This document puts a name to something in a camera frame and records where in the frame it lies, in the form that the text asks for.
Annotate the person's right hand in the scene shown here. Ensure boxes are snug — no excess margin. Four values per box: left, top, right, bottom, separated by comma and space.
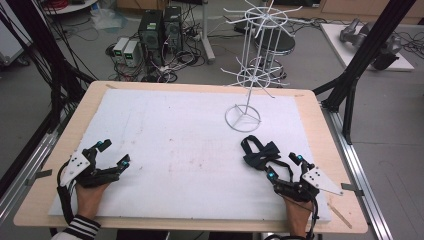
282, 196, 315, 238

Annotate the large black computer tower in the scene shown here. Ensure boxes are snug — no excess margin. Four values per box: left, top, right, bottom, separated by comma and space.
137, 9, 165, 67

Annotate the right hand-held gripper black cable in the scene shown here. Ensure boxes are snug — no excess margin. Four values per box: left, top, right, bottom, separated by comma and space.
307, 197, 320, 240

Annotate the slim black computer tower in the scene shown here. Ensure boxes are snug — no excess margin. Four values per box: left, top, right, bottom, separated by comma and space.
162, 5, 184, 55

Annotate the grey robot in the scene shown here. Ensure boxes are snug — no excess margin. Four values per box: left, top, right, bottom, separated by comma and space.
338, 17, 404, 71

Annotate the left hand-held gripper black cable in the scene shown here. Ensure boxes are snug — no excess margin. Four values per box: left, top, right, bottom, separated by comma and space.
55, 161, 78, 226

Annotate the hand-held gripper black cable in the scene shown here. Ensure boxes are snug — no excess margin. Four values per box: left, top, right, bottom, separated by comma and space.
55, 161, 78, 226
307, 197, 320, 240

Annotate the white floor platform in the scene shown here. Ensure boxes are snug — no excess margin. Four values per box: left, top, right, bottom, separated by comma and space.
319, 22, 416, 72

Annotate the white wire display rack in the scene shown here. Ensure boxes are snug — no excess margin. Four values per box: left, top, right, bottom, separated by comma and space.
220, 0, 316, 134

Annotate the clear plastic bag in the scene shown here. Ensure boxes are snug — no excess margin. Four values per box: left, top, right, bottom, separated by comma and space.
90, 7, 129, 35

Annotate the white foam board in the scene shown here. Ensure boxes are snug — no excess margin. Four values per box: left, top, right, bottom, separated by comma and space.
48, 88, 333, 223

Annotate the black frame strut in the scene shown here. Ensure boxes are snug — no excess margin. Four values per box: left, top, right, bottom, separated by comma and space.
312, 0, 418, 145

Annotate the person's left hand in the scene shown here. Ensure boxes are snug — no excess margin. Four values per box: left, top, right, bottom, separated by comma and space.
74, 182, 111, 221

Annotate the thin wooden stick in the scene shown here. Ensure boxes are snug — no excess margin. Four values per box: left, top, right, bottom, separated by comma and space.
327, 202, 354, 230

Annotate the grey case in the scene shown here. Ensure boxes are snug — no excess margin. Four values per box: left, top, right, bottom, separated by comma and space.
0, 5, 33, 67

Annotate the aluminium rail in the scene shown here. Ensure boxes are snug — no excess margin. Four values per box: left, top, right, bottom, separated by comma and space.
320, 101, 395, 240
0, 130, 62, 225

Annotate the black round stool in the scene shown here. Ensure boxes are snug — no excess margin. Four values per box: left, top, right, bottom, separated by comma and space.
247, 27, 297, 81

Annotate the white table leg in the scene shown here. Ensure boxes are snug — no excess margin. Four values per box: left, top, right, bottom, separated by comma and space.
199, 0, 217, 65

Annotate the black frame with cables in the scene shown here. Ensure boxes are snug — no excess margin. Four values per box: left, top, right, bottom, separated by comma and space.
0, 0, 98, 135

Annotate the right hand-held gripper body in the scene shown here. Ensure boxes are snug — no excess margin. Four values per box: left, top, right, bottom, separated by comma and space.
272, 166, 345, 204

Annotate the white round table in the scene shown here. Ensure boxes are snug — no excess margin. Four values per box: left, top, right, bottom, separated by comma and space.
42, 0, 100, 16

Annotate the grey metal clamp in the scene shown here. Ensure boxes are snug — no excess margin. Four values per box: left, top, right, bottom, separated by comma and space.
340, 182, 365, 198
25, 168, 54, 187

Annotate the white power supply unit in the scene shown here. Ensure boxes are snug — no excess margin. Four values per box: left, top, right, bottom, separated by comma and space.
112, 36, 131, 65
122, 40, 141, 68

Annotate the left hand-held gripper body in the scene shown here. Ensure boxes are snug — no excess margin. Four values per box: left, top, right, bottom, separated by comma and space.
59, 147, 122, 188

